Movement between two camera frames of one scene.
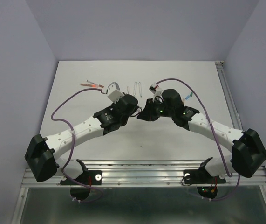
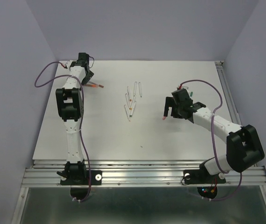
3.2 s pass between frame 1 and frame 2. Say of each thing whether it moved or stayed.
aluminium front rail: stayed
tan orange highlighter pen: stayed
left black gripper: moved
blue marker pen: stayed
